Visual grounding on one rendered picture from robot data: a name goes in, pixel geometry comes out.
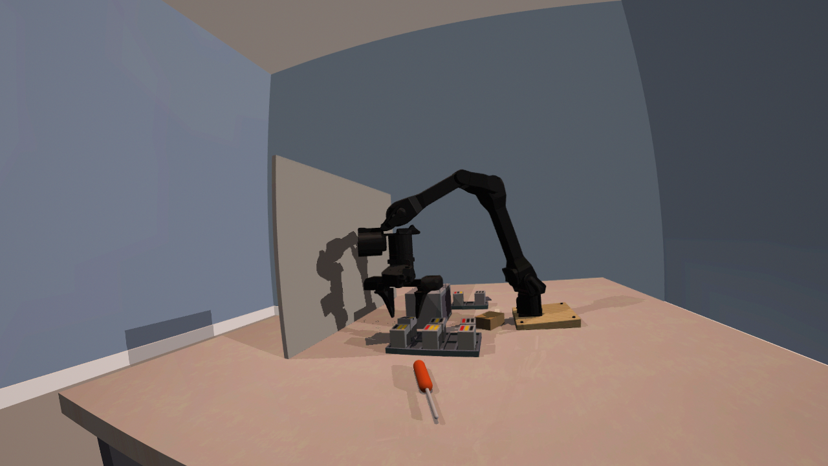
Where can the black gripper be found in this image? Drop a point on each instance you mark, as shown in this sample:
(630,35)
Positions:
(424,285)

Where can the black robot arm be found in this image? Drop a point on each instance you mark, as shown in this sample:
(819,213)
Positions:
(491,194)

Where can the red-handled screwdriver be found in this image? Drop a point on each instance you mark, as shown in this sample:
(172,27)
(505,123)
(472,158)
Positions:
(425,384)

